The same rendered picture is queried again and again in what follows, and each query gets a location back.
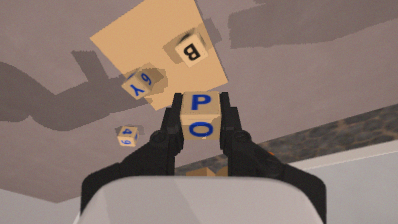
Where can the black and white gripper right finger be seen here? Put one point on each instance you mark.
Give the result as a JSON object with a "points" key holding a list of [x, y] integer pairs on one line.
{"points": [[247, 159]]}

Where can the tan mat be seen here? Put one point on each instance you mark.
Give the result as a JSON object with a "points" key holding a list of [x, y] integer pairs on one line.
{"points": [[146, 37]]}

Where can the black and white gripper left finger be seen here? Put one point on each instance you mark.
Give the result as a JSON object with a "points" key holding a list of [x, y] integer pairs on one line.
{"points": [[149, 160]]}

